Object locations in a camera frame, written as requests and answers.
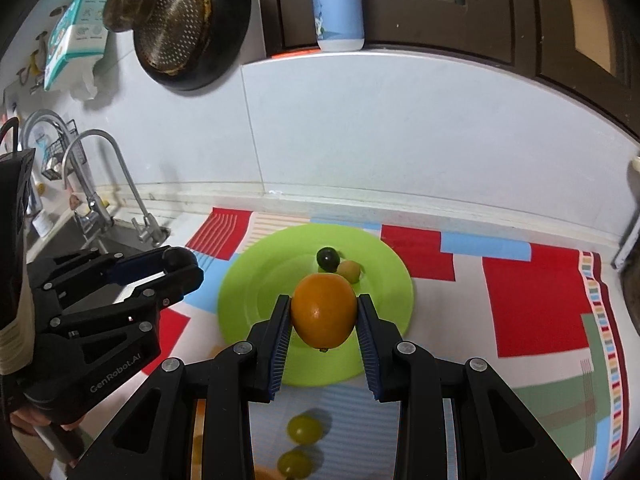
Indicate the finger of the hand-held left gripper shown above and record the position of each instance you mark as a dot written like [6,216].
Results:
[110,322]
[137,266]

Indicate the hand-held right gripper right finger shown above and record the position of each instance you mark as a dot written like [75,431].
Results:
[369,347]

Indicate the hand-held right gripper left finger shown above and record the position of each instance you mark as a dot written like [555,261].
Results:
[280,347]

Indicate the green plastic plate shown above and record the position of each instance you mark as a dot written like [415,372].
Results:
[267,265]

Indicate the green round fruit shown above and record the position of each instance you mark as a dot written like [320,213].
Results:
[303,428]
[295,464]

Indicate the person's left hand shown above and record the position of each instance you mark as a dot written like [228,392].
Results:
[22,417]

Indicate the chrome faucet with lever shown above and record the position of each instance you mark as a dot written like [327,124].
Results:
[92,217]

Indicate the tan round fruit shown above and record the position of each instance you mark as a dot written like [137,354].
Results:
[350,271]

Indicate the steel sink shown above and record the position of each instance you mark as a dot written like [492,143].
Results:
[62,240]

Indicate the tall chrome faucet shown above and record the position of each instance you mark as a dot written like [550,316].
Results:
[127,175]

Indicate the dark round fruit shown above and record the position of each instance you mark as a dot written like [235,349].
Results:
[327,258]

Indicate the colourful patterned table mat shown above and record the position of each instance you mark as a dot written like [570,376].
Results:
[530,300]

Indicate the gold perforated colander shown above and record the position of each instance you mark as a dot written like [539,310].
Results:
[172,25]

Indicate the teal white tissue packet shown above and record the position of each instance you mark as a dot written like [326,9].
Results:
[75,25]

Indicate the brass ladle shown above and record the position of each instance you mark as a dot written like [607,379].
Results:
[127,7]

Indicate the black frying pan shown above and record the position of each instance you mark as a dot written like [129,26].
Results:
[227,15]

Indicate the blue white bottle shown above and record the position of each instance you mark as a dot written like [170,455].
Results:
[337,5]

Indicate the yellow wall hooks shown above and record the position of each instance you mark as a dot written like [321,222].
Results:
[37,57]

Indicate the white wall outlet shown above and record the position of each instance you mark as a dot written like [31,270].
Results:
[635,172]

